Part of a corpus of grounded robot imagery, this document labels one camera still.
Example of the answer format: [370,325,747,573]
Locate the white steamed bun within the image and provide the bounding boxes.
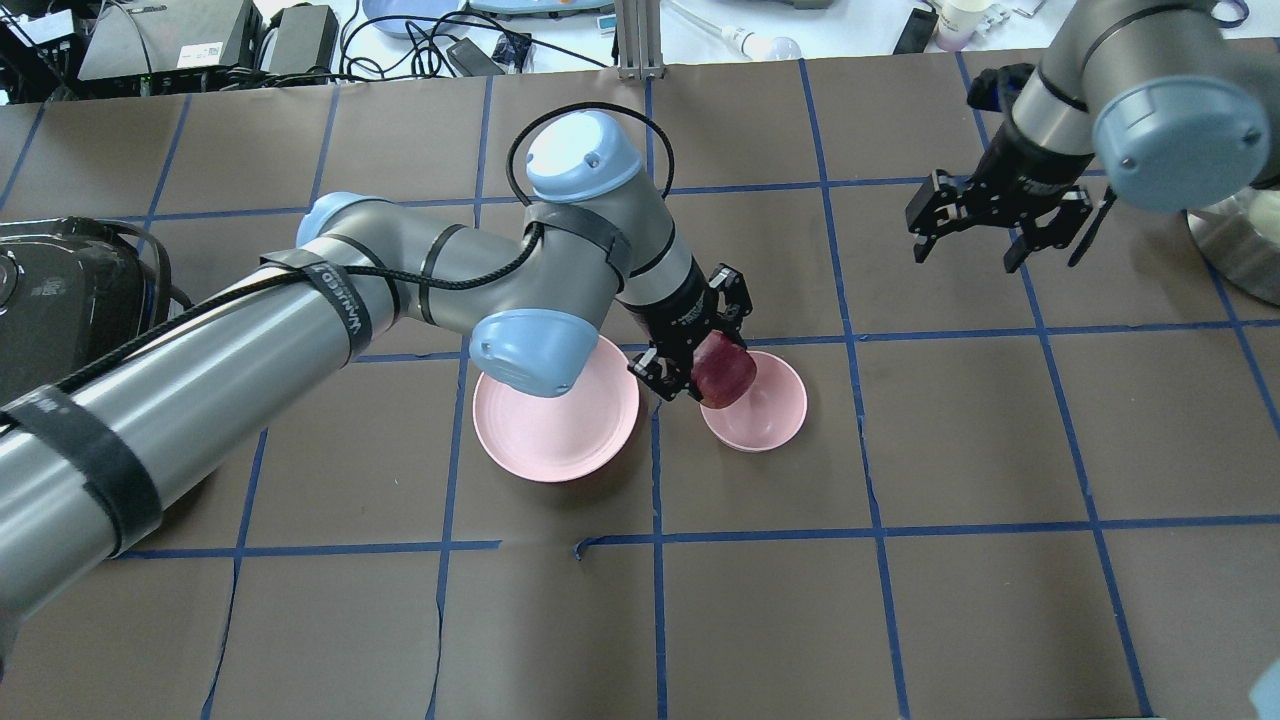
[1244,190,1280,245]

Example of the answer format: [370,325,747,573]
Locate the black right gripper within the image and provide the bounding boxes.
[905,120,1094,274]

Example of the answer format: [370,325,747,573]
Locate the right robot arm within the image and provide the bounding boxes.
[905,1,1279,273]

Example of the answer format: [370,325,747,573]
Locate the red apple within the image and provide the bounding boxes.
[690,331,756,410]

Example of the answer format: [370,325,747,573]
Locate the grey electronics box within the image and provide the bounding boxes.
[78,1,264,83]

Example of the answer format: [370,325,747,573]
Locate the blue plate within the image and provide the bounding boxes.
[361,0,467,38]

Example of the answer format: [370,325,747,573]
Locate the aluminium frame post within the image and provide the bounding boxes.
[614,0,666,81]

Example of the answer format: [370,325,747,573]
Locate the pink bowl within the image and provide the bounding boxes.
[700,350,809,454]

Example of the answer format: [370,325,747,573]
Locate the white purple jar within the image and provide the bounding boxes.
[933,0,995,53]

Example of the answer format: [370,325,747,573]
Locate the black electronics box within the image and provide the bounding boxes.
[259,3,338,76]

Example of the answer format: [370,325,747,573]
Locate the black power adapter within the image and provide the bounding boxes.
[892,8,940,55]

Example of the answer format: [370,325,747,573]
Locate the steel steamer pot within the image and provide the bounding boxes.
[1187,187,1279,306]

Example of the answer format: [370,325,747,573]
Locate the pink plate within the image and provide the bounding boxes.
[472,337,640,483]

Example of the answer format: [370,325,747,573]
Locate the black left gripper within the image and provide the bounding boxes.
[627,263,753,401]

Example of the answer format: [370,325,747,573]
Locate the clear plastic bulb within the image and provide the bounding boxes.
[664,1,804,61]

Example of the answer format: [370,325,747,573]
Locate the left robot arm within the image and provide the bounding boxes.
[1,101,756,651]

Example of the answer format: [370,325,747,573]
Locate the black rice cooker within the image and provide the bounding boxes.
[1,217,193,404]

